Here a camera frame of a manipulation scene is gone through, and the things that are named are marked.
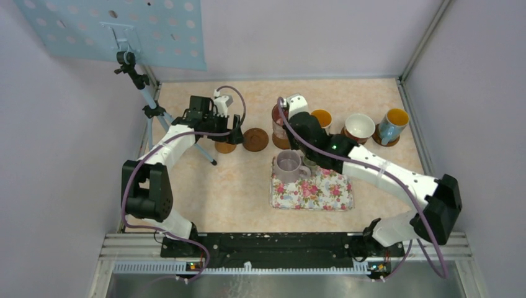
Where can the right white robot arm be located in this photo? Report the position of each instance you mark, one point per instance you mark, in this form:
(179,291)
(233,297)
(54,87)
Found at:
(435,202)

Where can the glass mug orange inside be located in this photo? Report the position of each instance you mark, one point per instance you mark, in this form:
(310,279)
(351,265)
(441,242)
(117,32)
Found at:
(324,118)

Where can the aluminium frame rail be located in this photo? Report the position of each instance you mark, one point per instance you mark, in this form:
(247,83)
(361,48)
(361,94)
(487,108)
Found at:
(130,265)

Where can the light brown small coaster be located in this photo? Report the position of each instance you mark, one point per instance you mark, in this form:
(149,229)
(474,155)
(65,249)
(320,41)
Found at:
(224,148)

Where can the blue mug yellow inside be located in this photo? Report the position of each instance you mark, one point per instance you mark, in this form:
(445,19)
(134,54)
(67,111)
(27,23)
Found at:
(393,123)

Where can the brown coaster one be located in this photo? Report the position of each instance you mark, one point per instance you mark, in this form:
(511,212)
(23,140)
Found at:
(255,139)

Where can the brown coaster six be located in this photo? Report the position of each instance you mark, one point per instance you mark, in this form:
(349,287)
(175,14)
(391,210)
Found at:
(377,138)

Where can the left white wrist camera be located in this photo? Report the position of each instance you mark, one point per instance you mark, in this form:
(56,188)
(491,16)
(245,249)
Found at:
(221,103)

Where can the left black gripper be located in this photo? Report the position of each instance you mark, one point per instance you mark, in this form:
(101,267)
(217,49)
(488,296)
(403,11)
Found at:
(235,138)

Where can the floral tray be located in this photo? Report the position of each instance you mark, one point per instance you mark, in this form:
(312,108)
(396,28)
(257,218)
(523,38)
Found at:
(326,190)

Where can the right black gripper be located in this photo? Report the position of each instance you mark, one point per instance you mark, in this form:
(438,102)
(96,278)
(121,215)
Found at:
(292,144)

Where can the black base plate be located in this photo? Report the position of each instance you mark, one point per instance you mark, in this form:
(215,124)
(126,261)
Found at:
(280,250)

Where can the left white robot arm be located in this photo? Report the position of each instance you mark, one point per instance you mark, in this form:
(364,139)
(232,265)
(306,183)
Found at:
(146,188)

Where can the pink mug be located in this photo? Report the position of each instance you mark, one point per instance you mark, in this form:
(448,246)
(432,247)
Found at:
(277,124)

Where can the lilac mug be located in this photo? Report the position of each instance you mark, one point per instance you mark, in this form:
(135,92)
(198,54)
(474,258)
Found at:
(288,167)

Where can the blue perforated board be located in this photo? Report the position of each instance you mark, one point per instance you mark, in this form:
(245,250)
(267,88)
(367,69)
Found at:
(164,33)

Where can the brown coaster two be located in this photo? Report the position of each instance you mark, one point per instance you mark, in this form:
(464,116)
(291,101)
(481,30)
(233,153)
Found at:
(281,143)

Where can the small grey-green cup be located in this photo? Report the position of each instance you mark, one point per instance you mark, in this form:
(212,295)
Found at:
(310,164)

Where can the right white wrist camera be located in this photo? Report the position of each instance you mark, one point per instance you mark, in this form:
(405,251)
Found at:
(295,104)

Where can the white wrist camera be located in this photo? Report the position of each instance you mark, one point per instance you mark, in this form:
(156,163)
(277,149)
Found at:
(221,103)
(295,104)

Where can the white cup red handle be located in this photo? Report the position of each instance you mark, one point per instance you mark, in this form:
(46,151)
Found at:
(360,125)

